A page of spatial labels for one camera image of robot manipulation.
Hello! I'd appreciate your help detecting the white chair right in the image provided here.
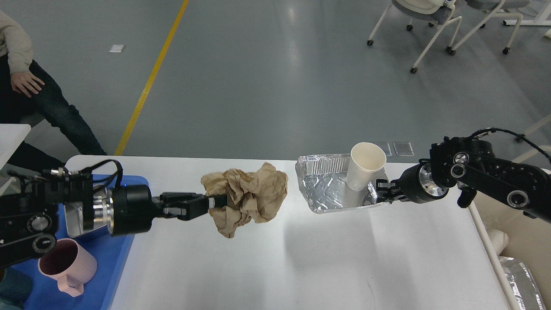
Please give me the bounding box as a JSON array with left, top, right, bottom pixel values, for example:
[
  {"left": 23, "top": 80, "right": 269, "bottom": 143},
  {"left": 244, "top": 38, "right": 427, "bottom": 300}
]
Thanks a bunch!
[{"left": 446, "top": 0, "right": 551, "bottom": 56}]

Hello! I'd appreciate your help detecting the aluminium foil tray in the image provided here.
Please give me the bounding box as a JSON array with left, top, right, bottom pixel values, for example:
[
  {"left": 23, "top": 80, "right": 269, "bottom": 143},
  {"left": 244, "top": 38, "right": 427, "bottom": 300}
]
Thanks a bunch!
[{"left": 295, "top": 154, "right": 386, "bottom": 214}]

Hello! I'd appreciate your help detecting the seated person in jeans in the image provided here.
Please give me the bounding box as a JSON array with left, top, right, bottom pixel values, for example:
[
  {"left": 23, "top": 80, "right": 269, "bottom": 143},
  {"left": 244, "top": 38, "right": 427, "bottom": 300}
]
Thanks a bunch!
[{"left": 0, "top": 12, "right": 106, "bottom": 155}]

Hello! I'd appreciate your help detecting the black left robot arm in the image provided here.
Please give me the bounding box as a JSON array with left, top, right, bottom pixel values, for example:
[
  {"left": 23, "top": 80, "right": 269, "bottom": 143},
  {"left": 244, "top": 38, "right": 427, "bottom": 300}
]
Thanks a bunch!
[{"left": 0, "top": 159, "right": 228, "bottom": 269}]

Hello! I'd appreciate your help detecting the pink mug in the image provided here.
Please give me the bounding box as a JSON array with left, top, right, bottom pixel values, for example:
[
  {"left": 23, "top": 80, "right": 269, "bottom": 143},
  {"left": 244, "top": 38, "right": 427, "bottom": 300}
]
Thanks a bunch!
[{"left": 37, "top": 238, "right": 98, "bottom": 298}]

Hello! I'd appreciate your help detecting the white side table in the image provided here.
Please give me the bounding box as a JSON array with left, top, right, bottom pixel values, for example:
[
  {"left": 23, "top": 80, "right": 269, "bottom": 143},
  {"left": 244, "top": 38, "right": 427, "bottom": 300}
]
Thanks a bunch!
[{"left": 0, "top": 124, "right": 31, "bottom": 169}]

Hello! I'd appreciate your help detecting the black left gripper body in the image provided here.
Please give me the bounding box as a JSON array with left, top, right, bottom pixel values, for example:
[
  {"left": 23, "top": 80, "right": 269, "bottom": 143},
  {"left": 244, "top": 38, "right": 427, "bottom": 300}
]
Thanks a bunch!
[{"left": 93, "top": 184, "right": 161, "bottom": 237}]

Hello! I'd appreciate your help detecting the blue plastic tray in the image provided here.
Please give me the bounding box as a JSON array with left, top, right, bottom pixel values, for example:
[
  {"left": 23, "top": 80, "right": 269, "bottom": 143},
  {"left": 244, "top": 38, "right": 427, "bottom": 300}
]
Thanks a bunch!
[{"left": 0, "top": 174, "right": 149, "bottom": 310}]

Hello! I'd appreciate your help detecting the foil tray inside bin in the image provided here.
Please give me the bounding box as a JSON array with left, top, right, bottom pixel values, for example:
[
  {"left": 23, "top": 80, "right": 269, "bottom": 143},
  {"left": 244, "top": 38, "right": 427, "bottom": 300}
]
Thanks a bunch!
[{"left": 498, "top": 256, "right": 546, "bottom": 310}]

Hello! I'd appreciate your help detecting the clear floor plate left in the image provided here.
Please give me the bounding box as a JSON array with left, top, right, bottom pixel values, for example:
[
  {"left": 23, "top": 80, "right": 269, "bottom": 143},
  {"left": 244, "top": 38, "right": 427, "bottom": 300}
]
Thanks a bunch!
[{"left": 381, "top": 143, "right": 393, "bottom": 157}]

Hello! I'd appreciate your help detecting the white chair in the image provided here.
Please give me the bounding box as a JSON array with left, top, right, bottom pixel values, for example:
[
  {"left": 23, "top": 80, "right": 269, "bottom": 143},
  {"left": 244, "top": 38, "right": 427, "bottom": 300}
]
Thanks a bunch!
[
  {"left": 366, "top": 0, "right": 463, "bottom": 74},
  {"left": 446, "top": 0, "right": 551, "bottom": 56}
]

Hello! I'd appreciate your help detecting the cream plastic bin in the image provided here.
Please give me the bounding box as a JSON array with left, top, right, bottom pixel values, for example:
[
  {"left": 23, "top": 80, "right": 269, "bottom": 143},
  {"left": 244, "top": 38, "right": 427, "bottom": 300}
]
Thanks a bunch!
[{"left": 474, "top": 192, "right": 551, "bottom": 309}]

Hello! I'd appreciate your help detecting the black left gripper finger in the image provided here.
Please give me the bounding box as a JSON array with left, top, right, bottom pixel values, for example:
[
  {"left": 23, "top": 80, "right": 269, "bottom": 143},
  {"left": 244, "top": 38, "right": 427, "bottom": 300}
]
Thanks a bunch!
[{"left": 159, "top": 192, "right": 228, "bottom": 220}]

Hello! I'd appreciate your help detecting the stainless steel rectangular tray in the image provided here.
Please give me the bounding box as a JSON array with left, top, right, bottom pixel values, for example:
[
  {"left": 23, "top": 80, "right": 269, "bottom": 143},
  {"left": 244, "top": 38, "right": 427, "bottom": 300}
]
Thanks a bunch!
[{"left": 64, "top": 185, "right": 114, "bottom": 241}]

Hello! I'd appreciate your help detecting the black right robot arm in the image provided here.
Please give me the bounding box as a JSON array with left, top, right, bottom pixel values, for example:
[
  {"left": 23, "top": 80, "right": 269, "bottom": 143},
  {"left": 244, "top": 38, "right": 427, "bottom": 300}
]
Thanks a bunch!
[{"left": 375, "top": 127, "right": 551, "bottom": 222}]

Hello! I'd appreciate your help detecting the white paper cup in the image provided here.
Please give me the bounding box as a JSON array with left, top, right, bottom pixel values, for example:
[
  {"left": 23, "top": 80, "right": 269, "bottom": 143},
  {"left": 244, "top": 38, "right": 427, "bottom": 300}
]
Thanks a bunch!
[{"left": 346, "top": 143, "right": 387, "bottom": 192}]

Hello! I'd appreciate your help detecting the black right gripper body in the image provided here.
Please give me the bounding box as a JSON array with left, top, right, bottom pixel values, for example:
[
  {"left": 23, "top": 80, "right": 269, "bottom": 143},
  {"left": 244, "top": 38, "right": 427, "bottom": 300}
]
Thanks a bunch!
[{"left": 395, "top": 163, "right": 449, "bottom": 204}]

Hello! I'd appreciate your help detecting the person's hand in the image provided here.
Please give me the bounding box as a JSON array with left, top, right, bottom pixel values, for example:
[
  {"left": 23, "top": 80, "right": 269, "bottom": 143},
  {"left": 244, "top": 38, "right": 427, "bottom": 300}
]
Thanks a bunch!
[{"left": 10, "top": 72, "right": 45, "bottom": 98}]

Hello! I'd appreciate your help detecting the dark teal cup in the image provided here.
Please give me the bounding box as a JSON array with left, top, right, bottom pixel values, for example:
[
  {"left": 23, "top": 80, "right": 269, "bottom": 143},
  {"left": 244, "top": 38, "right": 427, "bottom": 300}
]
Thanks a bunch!
[{"left": 0, "top": 267, "right": 34, "bottom": 310}]

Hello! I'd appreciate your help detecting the white chair left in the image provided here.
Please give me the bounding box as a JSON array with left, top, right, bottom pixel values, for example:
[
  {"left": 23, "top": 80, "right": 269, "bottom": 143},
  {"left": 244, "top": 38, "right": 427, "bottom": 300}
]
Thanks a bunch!
[{"left": 366, "top": 0, "right": 463, "bottom": 74}]

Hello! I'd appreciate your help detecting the brown paper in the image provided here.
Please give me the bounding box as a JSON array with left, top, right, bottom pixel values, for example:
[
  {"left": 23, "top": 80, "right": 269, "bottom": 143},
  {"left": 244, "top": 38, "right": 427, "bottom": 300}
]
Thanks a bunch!
[{"left": 201, "top": 162, "right": 288, "bottom": 238}]

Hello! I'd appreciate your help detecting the white chair base right edge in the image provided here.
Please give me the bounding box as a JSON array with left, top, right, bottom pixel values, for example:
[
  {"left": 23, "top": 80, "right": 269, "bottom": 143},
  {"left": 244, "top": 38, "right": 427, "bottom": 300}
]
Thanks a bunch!
[{"left": 512, "top": 113, "right": 551, "bottom": 164}]

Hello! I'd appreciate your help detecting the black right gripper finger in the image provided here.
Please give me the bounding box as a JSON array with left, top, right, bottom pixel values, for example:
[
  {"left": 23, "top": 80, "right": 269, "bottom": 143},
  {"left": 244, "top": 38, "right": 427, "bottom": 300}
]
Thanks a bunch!
[{"left": 375, "top": 179, "right": 407, "bottom": 204}]

